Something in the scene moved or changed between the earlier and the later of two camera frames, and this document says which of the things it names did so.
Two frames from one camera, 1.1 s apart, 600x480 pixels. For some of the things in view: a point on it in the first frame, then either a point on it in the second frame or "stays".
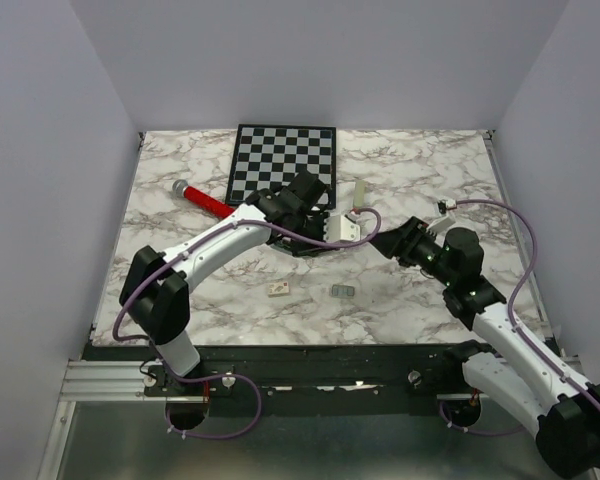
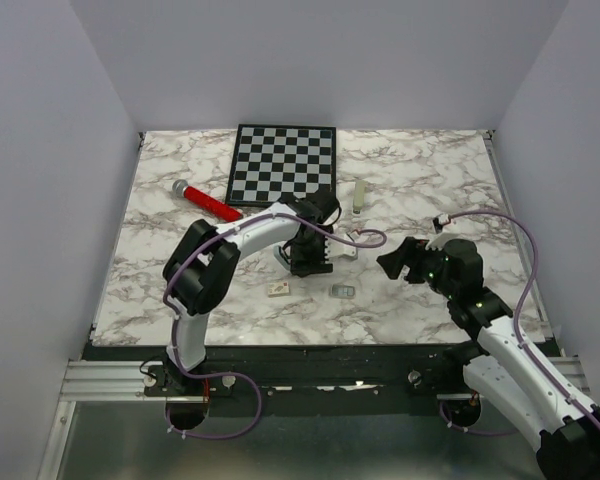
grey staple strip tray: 343,290 stays
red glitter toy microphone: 202,199 stays
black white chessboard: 268,157 stays
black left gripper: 299,249 -> 301,265
